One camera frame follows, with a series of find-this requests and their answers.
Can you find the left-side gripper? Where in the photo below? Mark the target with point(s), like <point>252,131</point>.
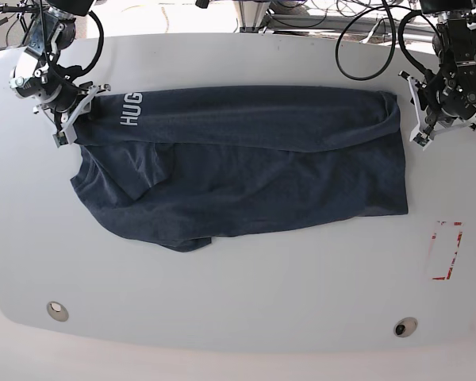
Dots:
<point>442,108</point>

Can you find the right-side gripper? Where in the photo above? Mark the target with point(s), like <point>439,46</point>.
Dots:
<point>62,122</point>

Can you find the dark blue T-shirt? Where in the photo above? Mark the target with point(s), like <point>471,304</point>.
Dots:
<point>178,168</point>

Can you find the left-side robot arm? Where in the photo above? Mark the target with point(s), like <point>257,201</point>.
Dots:
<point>454,43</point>

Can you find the right-side robot arm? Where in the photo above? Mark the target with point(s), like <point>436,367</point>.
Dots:
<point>39,75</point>

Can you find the black tripod stand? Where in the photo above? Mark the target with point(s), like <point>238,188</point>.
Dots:
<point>16,19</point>

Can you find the red tape rectangle marking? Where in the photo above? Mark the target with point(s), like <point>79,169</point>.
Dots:
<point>443,250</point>

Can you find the left table grommet hole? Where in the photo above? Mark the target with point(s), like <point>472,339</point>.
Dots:
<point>57,311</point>

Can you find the table grommet hole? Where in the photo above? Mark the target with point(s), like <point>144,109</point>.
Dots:
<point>57,311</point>
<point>405,327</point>

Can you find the right table grommet hole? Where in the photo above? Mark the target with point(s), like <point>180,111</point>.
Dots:
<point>405,327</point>

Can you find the right-side wrist camera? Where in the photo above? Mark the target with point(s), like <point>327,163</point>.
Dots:
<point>62,138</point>

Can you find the left-side wrist camera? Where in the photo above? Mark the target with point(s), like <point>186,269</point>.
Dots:
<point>422,140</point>

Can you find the metal frame post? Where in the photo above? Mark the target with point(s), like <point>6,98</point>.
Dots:
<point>250,15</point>

